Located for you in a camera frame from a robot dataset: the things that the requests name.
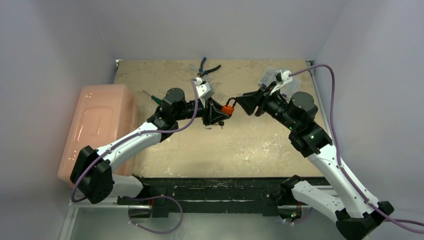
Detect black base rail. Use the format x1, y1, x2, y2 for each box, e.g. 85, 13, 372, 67
117, 175, 319, 219

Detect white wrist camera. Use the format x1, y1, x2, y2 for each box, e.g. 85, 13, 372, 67
194, 77, 215, 107
270, 70, 293, 95

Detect blue black pliers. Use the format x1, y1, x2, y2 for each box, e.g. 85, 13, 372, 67
197, 56, 222, 78

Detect small silver wrench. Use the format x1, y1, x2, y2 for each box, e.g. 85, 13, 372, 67
187, 64, 211, 82

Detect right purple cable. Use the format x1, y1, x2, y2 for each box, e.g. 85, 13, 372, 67
288, 63, 424, 235

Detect clear plastic organizer box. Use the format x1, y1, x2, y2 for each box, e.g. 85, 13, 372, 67
258, 66, 302, 99

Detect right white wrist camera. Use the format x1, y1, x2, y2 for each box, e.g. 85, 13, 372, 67
270, 70, 293, 95

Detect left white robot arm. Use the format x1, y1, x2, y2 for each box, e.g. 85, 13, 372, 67
70, 86, 235, 205

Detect orange black padlock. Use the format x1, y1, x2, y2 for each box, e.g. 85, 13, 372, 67
221, 97, 237, 116

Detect pink plastic storage box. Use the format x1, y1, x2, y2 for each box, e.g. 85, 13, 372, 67
57, 84, 139, 187

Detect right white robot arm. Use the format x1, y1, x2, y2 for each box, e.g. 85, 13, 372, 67
235, 87, 394, 240

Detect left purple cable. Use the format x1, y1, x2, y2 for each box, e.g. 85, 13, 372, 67
70, 77, 200, 204

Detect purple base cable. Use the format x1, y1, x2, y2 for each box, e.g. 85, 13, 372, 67
127, 197, 184, 235

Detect aluminium frame rail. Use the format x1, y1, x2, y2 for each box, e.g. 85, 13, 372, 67
305, 60, 370, 240

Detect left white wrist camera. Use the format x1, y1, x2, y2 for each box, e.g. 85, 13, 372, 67
194, 77, 215, 107

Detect black key bunch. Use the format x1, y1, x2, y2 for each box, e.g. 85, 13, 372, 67
218, 121, 225, 129

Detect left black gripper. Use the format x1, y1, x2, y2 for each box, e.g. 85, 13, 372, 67
174, 96, 229, 126

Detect green handled screwdriver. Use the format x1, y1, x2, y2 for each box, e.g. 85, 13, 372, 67
143, 90, 162, 106

